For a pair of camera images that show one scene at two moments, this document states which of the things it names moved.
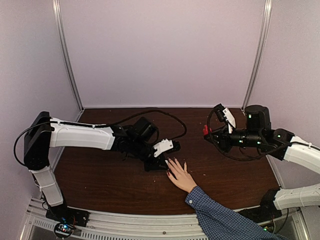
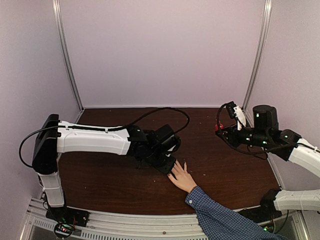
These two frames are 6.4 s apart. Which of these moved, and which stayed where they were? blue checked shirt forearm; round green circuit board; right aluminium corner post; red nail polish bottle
Moved: red nail polish bottle
Stayed: blue checked shirt forearm; round green circuit board; right aluminium corner post
